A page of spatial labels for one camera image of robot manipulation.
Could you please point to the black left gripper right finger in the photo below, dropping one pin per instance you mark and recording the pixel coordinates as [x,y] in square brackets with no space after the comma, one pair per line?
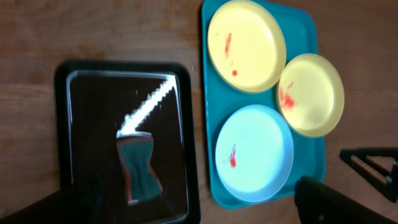
[319,204]

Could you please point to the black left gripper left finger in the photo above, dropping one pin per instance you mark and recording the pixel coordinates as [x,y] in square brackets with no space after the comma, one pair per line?
[79,203]

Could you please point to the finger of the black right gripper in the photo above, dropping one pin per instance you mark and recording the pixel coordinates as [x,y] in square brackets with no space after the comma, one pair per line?
[388,188]

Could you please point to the green orange sponge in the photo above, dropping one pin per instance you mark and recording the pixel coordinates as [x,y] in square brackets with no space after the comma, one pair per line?
[135,153]

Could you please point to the light blue plate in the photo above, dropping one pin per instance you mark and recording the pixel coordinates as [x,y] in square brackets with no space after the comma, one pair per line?
[254,153]

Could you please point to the yellow plate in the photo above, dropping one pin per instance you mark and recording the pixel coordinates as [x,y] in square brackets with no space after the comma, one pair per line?
[246,46]
[310,95]

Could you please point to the teal plastic tray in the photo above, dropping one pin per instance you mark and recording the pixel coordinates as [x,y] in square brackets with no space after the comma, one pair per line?
[220,101]

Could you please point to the black water tray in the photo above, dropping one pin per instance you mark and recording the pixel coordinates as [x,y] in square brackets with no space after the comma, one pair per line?
[95,100]

